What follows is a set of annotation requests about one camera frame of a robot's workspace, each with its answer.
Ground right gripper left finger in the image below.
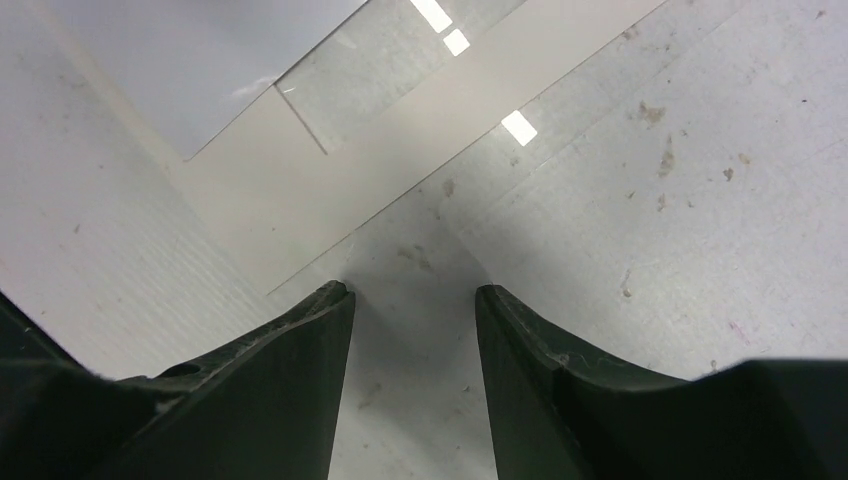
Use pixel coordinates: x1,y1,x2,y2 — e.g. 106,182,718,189
1,281,356,479

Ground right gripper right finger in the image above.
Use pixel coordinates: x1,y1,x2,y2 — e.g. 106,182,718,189
475,285,847,479

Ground white photo paper sheet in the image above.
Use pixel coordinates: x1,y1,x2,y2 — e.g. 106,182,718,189
47,0,363,159

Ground clear glass pane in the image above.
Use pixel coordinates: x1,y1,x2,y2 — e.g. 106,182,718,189
250,1,714,293

